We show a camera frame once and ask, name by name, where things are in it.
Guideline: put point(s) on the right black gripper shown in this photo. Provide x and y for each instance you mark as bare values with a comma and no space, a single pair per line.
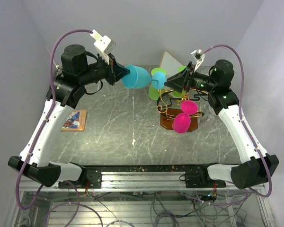
178,81

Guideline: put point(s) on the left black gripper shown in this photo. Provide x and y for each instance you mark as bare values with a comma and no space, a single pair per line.
119,71

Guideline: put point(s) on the green wine glass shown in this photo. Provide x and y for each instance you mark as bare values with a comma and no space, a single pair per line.
176,94
153,92

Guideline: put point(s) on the blue wine glass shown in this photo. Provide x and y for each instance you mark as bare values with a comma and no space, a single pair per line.
138,78

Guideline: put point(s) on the gold wire glass rack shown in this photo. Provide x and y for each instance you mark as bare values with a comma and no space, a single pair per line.
168,111

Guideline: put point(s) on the pink wine glass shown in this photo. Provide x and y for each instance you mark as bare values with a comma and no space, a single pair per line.
182,121

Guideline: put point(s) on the clear glass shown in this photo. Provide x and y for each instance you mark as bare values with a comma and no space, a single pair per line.
207,118

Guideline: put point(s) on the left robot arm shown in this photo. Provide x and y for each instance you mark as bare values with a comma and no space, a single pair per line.
79,68

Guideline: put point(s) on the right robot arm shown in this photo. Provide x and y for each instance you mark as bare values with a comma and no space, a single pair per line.
256,165

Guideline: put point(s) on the gold framed mirror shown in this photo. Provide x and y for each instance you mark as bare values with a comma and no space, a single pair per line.
169,63

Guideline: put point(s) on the orange picture card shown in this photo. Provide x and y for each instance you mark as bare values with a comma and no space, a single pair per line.
76,121

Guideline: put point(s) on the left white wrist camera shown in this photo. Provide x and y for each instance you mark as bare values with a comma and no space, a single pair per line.
103,44

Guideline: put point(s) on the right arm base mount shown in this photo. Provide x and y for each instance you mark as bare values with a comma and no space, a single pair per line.
196,176

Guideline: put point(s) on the aluminium frame rail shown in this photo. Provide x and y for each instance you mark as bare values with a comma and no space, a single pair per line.
133,181

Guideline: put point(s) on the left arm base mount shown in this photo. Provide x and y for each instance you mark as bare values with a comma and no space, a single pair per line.
91,177

